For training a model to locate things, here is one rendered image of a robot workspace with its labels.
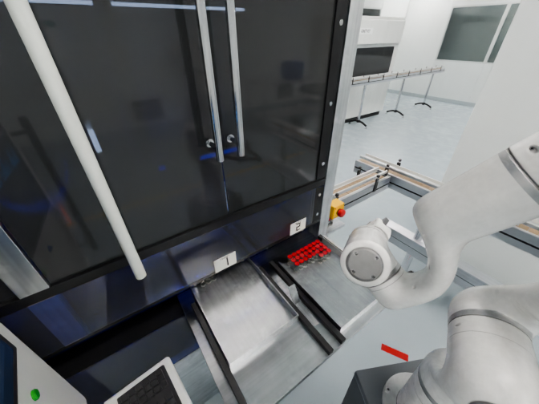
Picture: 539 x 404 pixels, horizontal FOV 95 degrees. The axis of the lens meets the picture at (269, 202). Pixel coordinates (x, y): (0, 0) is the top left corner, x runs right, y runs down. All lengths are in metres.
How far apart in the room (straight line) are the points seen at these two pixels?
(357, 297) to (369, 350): 0.96
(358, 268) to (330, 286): 0.58
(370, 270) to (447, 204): 0.16
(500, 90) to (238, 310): 1.94
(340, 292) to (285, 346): 0.29
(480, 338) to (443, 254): 0.19
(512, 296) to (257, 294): 0.71
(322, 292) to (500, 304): 0.57
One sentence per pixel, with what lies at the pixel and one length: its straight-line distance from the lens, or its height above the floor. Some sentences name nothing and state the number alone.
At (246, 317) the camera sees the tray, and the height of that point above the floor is 0.88.
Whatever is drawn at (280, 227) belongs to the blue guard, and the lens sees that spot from 0.98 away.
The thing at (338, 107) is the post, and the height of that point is 1.48.
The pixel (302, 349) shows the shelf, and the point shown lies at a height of 0.88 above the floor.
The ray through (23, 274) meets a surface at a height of 1.27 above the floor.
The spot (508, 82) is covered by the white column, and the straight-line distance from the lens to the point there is 2.14.
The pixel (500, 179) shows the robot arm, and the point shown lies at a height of 1.55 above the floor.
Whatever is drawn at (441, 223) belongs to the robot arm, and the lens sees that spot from 0.42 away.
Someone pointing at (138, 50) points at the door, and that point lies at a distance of 0.61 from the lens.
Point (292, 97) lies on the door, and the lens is 0.80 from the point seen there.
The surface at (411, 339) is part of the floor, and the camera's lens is 2.11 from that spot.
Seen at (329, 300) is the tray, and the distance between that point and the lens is 1.00.
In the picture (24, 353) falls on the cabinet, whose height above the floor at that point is 1.13.
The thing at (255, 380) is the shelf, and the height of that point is 0.88.
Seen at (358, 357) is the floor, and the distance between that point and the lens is 1.93.
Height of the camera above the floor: 1.70
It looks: 34 degrees down
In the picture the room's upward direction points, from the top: straight up
